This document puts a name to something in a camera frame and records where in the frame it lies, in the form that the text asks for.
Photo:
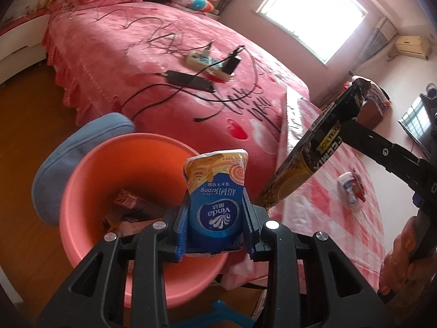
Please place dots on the pile of crumpled wrappers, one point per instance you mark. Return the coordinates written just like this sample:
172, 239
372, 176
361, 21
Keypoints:
128, 205

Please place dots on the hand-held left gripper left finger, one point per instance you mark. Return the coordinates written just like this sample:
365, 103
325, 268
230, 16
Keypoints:
181, 232

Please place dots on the beige air conditioner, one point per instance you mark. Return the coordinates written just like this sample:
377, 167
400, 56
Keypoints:
411, 46

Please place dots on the window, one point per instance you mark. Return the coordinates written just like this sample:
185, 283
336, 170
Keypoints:
307, 17

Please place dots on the person's right hand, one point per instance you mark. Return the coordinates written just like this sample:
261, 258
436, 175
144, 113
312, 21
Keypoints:
396, 256

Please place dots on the black and yellow coffee packet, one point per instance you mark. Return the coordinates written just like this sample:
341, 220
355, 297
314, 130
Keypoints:
300, 164

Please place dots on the white and pink nightstand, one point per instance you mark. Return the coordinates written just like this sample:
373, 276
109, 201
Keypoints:
20, 41

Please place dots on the black television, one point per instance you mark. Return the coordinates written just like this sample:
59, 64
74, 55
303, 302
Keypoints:
414, 123

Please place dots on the bed with pink bedspread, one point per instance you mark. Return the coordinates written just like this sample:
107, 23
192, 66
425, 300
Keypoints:
136, 75

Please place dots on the folded quilts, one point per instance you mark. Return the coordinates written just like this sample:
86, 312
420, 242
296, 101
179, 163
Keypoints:
379, 95

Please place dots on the orange plastic bucket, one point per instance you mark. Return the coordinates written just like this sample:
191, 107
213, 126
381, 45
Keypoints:
136, 164

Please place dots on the black charger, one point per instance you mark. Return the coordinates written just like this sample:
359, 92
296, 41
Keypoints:
232, 63

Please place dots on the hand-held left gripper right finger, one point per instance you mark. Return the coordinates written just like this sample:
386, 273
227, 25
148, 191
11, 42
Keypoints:
251, 232

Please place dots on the small white tissue packet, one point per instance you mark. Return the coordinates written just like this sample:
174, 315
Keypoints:
350, 191

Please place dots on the blue and yellow tissue packet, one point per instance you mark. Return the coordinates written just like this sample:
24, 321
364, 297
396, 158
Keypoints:
215, 208

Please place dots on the brown wooden cabinet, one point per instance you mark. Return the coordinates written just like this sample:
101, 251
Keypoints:
374, 118

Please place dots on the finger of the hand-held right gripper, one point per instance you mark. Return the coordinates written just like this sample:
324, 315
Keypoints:
382, 152

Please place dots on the white power strip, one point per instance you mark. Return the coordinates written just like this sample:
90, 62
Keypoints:
205, 63

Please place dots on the black power adapter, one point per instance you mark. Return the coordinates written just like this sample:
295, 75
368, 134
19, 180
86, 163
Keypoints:
189, 81

